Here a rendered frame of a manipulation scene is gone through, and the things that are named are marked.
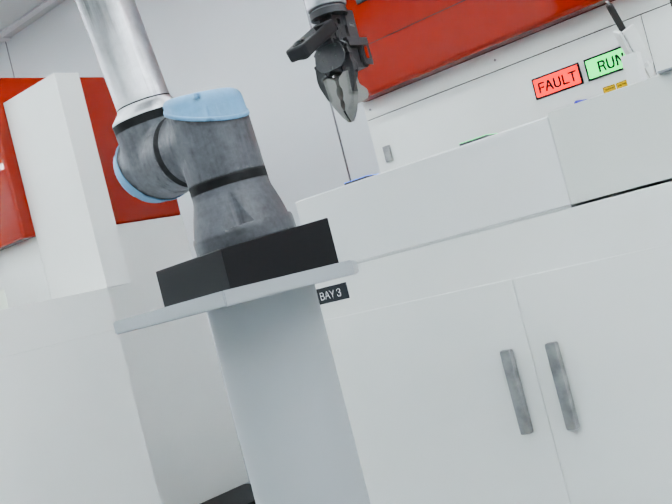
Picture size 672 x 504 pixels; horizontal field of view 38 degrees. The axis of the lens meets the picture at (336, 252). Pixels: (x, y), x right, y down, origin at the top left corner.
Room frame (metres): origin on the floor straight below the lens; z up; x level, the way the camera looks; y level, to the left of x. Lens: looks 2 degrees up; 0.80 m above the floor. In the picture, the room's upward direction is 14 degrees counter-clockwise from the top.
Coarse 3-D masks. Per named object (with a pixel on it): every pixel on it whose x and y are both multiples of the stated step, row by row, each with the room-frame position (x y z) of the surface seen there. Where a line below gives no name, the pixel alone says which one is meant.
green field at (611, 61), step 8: (600, 56) 2.06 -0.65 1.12; (608, 56) 2.05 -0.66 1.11; (616, 56) 2.04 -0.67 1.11; (592, 64) 2.08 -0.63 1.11; (600, 64) 2.06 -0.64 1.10; (608, 64) 2.05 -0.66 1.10; (616, 64) 2.04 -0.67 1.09; (592, 72) 2.08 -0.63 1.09; (600, 72) 2.07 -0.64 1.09; (608, 72) 2.06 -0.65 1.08
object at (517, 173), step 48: (480, 144) 1.57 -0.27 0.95; (528, 144) 1.51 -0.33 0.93; (336, 192) 1.77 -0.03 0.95; (384, 192) 1.70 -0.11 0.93; (432, 192) 1.64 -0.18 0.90; (480, 192) 1.58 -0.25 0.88; (528, 192) 1.53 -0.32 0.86; (336, 240) 1.79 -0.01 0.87; (384, 240) 1.72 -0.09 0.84; (432, 240) 1.66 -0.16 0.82
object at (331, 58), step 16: (320, 16) 1.78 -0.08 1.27; (336, 16) 1.79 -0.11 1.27; (352, 16) 1.82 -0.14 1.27; (336, 32) 1.78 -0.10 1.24; (352, 32) 1.81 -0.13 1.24; (320, 48) 1.79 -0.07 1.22; (336, 48) 1.76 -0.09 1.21; (352, 48) 1.79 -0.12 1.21; (368, 48) 1.81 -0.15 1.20; (320, 64) 1.79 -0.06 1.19; (336, 64) 1.77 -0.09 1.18
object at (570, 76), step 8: (560, 72) 2.12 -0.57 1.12; (568, 72) 2.11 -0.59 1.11; (576, 72) 2.10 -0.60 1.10; (536, 80) 2.16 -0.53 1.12; (544, 80) 2.15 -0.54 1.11; (552, 80) 2.14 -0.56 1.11; (560, 80) 2.13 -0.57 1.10; (568, 80) 2.12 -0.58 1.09; (576, 80) 2.10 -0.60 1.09; (536, 88) 2.17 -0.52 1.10; (544, 88) 2.15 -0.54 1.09; (552, 88) 2.14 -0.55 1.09; (560, 88) 2.13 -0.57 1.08
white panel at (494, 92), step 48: (624, 0) 2.01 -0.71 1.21; (528, 48) 2.17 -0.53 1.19; (576, 48) 2.09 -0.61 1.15; (384, 96) 2.44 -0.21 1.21; (432, 96) 2.35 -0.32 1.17; (480, 96) 2.26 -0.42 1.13; (528, 96) 2.19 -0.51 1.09; (576, 96) 2.11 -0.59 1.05; (384, 144) 2.46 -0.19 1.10; (432, 144) 2.37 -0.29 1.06
